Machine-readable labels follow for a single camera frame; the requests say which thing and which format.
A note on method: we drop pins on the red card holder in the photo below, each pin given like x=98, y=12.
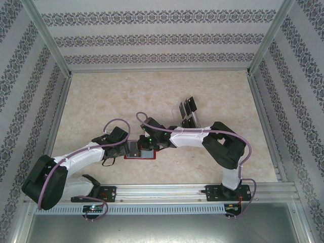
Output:
x=148, y=154

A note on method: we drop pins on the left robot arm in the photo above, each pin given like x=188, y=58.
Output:
x=81, y=157

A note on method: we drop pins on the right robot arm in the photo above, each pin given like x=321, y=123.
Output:
x=187, y=138

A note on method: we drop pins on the clear acrylic card stand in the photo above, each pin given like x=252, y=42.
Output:
x=196, y=119

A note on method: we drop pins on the small controller board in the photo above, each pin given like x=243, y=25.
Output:
x=92, y=208
x=232, y=206

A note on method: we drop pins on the grey metal shelf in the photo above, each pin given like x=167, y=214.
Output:
x=162, y=227

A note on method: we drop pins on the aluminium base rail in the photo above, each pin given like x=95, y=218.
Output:
x=159, y=192

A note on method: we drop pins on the aluminium side rail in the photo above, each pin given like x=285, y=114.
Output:
x=265, y=121
x=57, y=121

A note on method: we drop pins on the aluminium back rail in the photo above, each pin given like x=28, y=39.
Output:
x=159, y=71

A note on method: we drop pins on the aluminium frame post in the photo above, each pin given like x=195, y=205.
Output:
x=48, y=38
x=273, y=33

